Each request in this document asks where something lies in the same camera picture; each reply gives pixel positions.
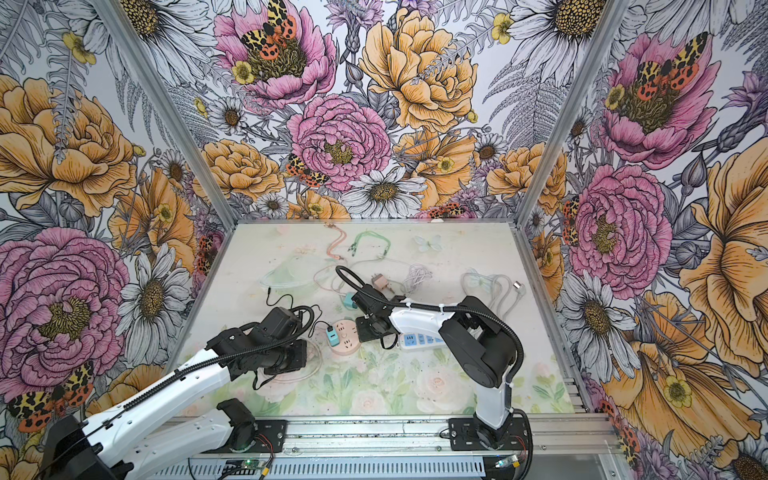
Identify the teal charger with black cable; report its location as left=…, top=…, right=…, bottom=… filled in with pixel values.
left=326, top=326, right=341, bottom=348

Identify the teal charger with white cable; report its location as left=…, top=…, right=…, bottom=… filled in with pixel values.
left=342, top=293, right=357, bottom=310

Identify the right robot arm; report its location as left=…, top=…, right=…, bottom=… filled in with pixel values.
left=352, top=285, right=524, bottom=449

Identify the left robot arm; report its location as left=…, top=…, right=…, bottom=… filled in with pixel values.
left=37, top=328, right=307, bottom=479

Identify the pink charger plug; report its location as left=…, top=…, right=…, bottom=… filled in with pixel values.
left=371, top=274, right=391, bottom=292

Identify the round pink power socket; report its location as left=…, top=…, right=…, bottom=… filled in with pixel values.
left=331, top=319, right=361, bottom=356

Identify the white blue power strip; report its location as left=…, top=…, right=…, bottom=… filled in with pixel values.
left=399, top=333, right=445, bottom=351

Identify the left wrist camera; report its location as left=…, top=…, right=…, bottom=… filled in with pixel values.
left=252, top=307, right=302, bottom=342

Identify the pink socket power cord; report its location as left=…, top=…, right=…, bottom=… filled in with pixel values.
left=257, top=338, right=325, bottom=385

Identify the black usb cable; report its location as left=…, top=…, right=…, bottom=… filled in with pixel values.
left=265, top=286, right=331, bottom=337

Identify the white tangled usb cable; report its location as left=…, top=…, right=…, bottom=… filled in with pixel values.
left=401, top=263, right=434, bottom=295

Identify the green multi-head usb cable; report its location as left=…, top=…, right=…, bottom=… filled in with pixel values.
left=349, top=230, right=392, bottom=260

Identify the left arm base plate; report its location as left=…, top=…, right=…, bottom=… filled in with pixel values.
left=207, top=419, right=289, bottom=454

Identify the pink multi-head usb cable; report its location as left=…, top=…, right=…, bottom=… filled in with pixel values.
left=323, top=224, right=349, bottom=262

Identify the aluminium front rail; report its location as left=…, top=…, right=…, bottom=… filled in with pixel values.
left=189, top=414, right=620, bottom=459

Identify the white power strip cord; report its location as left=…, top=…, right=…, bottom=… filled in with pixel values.
left=460, top=269, right=528, bottom=313

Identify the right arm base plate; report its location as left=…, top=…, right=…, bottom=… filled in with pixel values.
left=448, top=415, right=533, bottom=451

